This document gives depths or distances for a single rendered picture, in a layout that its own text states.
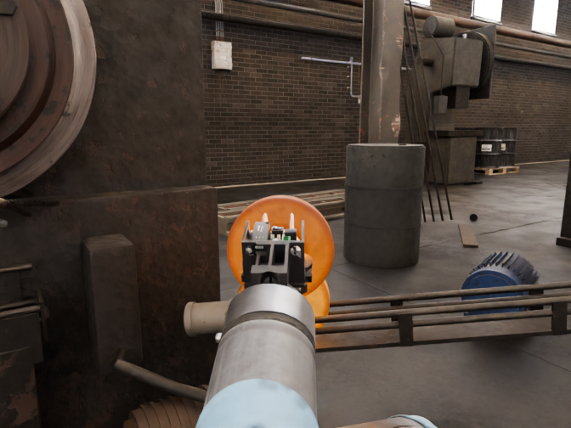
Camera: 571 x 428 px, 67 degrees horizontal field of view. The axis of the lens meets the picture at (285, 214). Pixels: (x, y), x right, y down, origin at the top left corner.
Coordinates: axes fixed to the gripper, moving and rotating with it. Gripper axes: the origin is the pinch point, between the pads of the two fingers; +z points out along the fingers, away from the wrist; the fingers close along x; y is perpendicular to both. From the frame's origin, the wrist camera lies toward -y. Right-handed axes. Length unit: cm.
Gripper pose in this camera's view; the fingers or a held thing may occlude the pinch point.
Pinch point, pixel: (280, 235)
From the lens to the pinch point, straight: 63.5
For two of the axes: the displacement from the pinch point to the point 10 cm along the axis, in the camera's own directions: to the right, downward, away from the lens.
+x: -10.0, 0.0, 0.4
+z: 0.4, -4.6, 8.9
